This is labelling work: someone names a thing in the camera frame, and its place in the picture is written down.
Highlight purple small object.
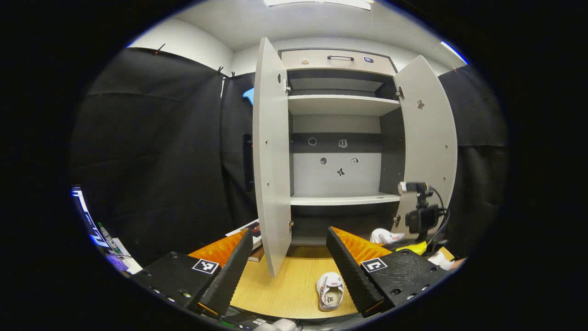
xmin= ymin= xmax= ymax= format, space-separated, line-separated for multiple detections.
xmin=107 ymin=254 xmax=130 ymax=273

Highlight grey cabinet drawer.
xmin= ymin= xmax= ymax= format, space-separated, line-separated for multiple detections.
xmin=281 ymin=50 xmax=396 ymax=76

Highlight green pen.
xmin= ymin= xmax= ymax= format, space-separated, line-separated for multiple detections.
xmin=97 ymin=223 xmax=122 ymax=254

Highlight light grey cabinet door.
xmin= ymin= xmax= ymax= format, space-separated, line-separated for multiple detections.
xmin=393 ymin=55 xmax=458 ymax=240
xmin=243 ymin=37 xmax=293 ymax=278

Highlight grey shoe cabinet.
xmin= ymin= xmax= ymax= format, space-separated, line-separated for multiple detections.
xmin=278 ymin=48 xmax=407 ymax=246

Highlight computer monitor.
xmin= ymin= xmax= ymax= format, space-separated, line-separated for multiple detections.
xmin=71 ymin=186 xmax=111 ymax=249

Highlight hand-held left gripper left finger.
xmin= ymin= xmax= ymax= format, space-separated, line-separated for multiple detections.
xmin=133 ymin=228 xmax=254 ymax=318

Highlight ceiling light panel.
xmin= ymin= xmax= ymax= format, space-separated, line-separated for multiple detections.
xmin=264 ymin=0 xmax=372 ymax=11
xmin=441 ymin=41 xmax=469 ymax=65

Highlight white canvas shoe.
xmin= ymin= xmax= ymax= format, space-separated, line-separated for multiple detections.
xmin=316 ymin=271 xmax=345 ymax=312
xmin=370 ymin=228 xmax=406 ymax=245

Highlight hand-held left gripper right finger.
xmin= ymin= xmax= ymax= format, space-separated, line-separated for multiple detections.
xmin=325 ymin=226 xmax=453 ymax=319

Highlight white paper sheet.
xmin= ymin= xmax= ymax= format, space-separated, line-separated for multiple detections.
xmin=110 ymin=238 xmax=144 ymax=275

